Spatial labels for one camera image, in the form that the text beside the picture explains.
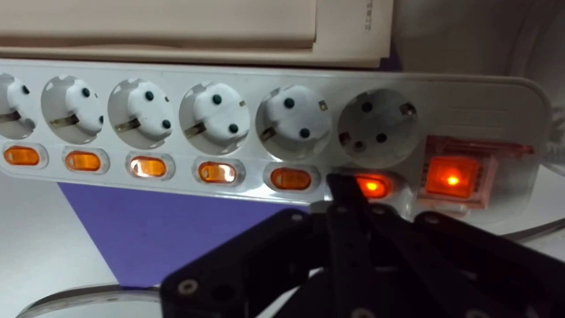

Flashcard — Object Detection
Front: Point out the light wooden tray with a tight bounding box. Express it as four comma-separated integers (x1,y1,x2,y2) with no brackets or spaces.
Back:
0,0,396,70

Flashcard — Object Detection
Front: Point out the large red master switch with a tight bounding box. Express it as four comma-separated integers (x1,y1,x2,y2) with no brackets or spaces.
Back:
419,135,500,210

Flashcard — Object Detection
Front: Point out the grey cable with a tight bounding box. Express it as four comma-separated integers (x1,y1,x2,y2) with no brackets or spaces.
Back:
16,284,165,318

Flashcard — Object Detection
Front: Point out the purple paper sheet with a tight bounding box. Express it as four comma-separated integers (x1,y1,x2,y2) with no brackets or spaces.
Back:
57,181,309,289

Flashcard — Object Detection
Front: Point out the white multi-socket power strip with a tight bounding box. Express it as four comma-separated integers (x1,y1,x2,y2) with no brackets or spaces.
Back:
0,58,555,224

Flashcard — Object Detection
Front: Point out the small orange rocker switch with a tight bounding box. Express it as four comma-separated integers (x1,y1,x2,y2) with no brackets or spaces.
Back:
62,148,108,174
126,153,175,180
0,142,45,169
352,171,396,202
265,164,320,194
193,158,242,187

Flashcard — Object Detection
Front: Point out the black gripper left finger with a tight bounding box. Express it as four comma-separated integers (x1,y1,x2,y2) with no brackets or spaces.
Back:
161,172,375,318

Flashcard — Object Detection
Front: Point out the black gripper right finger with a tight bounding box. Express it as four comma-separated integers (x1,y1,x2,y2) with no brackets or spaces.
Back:
368,202,565,318

